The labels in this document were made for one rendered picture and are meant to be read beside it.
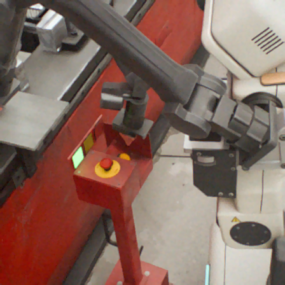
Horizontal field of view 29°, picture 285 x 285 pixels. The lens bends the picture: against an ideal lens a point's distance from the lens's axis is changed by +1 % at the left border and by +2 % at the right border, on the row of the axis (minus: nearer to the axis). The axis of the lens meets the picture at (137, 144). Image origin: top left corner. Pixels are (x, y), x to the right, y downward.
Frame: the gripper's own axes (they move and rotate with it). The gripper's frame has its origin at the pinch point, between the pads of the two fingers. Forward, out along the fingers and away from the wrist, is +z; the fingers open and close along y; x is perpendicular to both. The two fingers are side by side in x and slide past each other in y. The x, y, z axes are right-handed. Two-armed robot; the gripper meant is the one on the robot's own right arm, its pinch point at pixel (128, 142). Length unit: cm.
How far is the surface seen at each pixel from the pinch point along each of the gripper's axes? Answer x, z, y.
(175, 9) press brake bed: -101, 27, 22
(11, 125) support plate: 21.9, -14.4, 24.5
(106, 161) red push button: 9.9, -0.3, 2.4
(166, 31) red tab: -87, 29, 20
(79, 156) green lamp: 11.0, 1.6, 10.5
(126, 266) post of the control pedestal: 9, 55, -11
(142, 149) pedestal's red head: -4.2, 5.7, -3.4
